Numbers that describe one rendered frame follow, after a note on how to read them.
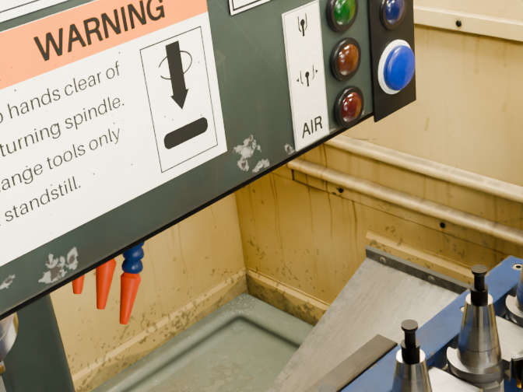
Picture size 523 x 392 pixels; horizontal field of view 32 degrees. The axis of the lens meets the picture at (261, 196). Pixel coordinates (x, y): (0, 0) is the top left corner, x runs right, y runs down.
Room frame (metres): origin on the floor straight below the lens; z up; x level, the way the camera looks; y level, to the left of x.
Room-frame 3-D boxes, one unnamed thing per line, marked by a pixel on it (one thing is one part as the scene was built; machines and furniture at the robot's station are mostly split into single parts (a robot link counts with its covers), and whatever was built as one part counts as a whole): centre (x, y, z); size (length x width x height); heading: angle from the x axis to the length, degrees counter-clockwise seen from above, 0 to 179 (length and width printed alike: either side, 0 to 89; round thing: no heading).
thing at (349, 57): (0.53, -0.06, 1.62); 0.02 x 0.01 x 0.02; 132
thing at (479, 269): (0.72, -0.20, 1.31); 0.02 x 0.02 x 0.03
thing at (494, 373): (0.72, -0.20, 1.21); 0.06 x 0.06 x 0.03
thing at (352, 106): (0.53, -0.06, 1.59); 0.02 x 0.01 x 0.02; 132
